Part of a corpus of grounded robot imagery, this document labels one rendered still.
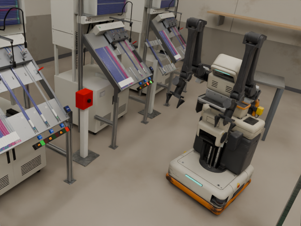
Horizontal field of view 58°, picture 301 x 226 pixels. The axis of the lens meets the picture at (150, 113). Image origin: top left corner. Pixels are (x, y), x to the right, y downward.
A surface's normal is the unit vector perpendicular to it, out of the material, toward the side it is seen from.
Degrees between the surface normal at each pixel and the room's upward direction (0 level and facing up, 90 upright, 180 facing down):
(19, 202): 0
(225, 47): 90
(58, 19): 90
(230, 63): 42
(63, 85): 90
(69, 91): 90
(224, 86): 98
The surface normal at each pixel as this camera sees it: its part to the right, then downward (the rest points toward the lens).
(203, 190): -0.68, 0.27
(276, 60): -0.48, 0.36
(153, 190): 0.12, -0.88
